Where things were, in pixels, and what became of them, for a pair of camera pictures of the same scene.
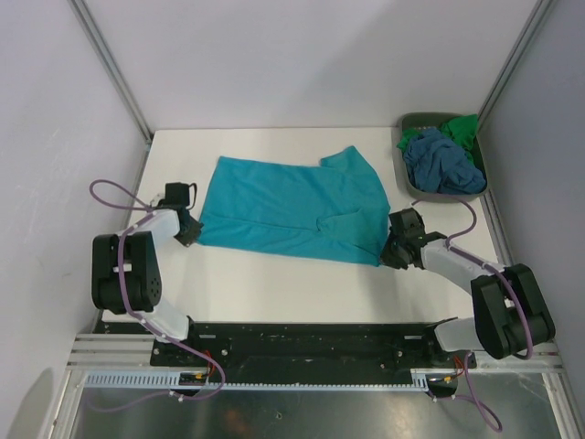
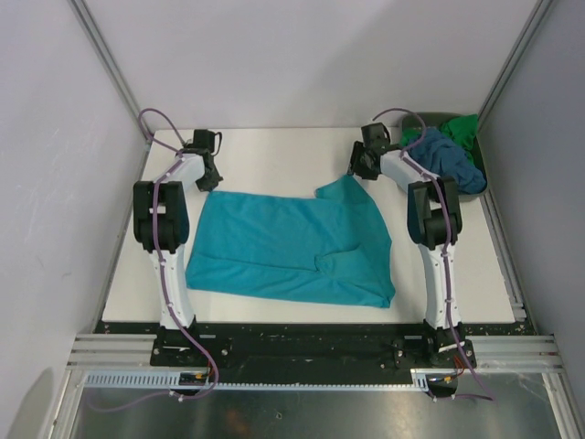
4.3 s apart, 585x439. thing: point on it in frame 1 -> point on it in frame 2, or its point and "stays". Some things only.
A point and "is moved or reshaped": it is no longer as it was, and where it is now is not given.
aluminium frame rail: [113, 352] stays
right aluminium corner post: [539, 12] stays
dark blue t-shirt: [439, 165] stays
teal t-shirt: [335, 211] is moved or reshaped
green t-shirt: [461, 130] stays
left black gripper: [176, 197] -> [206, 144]
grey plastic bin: [408, 121] stays
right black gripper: [388, 257] -> [358, 150]
